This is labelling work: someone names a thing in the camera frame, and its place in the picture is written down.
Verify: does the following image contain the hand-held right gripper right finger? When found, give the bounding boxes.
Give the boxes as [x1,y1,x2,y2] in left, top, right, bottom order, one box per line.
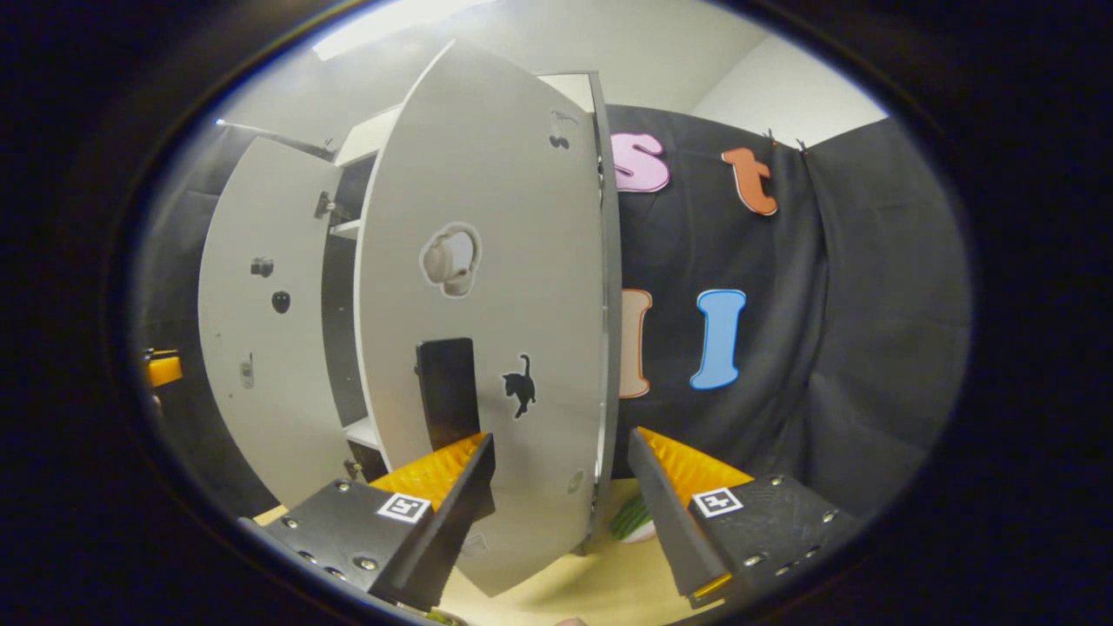
[626,426,860,609]

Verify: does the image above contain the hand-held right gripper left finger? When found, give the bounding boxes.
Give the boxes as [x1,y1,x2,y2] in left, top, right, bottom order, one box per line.
[237,431,498,612]

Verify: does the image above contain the white cabinet door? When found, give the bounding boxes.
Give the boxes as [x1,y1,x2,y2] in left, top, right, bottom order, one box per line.
[355,39,610,598]
[198,137,362,509]

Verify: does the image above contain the grey white cabinet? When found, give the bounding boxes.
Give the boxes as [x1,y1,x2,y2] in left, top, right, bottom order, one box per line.
[317,71,623,557]

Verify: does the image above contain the green white striped object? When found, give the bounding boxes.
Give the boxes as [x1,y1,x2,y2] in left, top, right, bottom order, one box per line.
[610,494,659,545]

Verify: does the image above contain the black backdrop cloth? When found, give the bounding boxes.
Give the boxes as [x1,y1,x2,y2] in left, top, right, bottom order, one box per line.
[130,104,972,523]

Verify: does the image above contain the black door handle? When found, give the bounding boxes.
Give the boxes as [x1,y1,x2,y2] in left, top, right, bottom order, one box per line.
[415,337,482,453]

